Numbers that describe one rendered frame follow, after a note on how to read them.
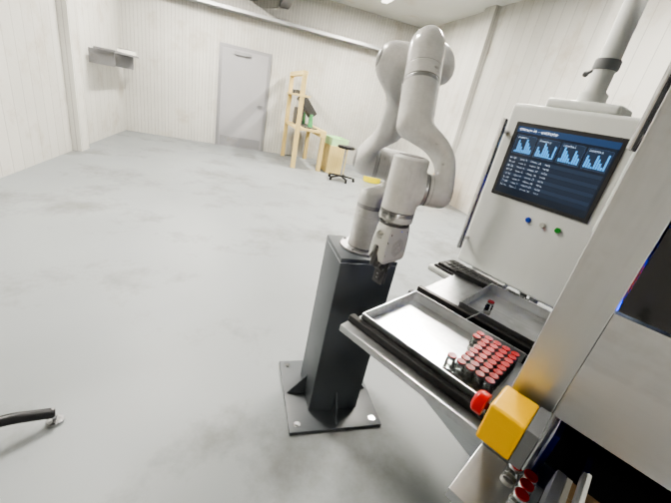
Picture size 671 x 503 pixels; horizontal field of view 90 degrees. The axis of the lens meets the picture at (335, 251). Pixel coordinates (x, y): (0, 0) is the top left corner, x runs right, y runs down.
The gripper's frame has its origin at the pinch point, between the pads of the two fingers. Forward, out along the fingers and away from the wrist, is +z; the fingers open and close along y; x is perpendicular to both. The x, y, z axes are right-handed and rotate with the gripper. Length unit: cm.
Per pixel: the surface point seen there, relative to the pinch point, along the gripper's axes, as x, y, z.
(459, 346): -22.6, 11.3, 12.7
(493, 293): -15, 54, 13
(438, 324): -14.0, 15.2, 12.7
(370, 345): -9.0, -9.7, 12.9
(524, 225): -7, 90, -8
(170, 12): 809, 247, -149
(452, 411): -31.8, -10.4, 13.0
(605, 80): -11, 96, -66
